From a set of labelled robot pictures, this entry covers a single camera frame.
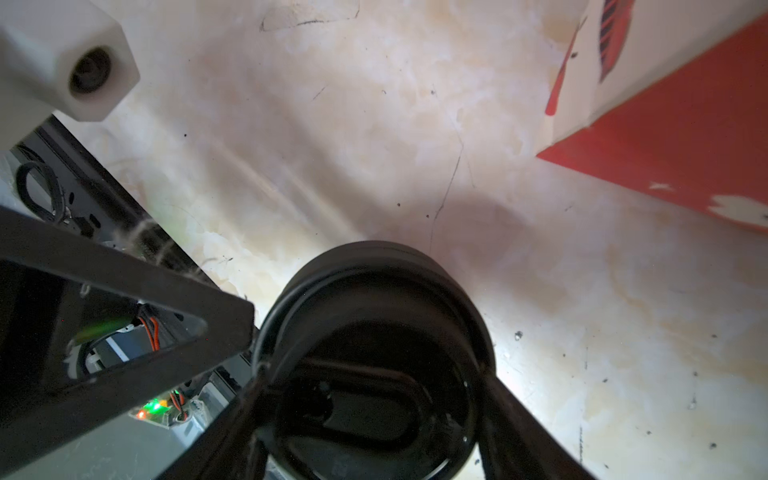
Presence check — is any black coffee cup lid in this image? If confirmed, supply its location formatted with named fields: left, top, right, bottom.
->
left=253, top=241, right=495, bottom=479

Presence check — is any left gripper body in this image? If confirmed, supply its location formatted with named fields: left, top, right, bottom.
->
left=1, top=209, right=254, bottom=474

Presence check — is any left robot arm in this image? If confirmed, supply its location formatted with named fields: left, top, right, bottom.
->
left=1, top=1, right=254, bottom=474

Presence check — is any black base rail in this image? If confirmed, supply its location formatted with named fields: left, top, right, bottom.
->
left=0, top=113, right=259, bottom=457

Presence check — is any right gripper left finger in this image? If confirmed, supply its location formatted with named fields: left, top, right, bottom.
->
left=159, top=365, right=281, bottom=479

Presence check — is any red white paper gift bag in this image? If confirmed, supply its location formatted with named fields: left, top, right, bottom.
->
left=536, top=1, right=767, bottom=231

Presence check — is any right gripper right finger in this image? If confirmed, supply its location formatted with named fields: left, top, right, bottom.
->
left=478, top=372, right=594, bottom=480

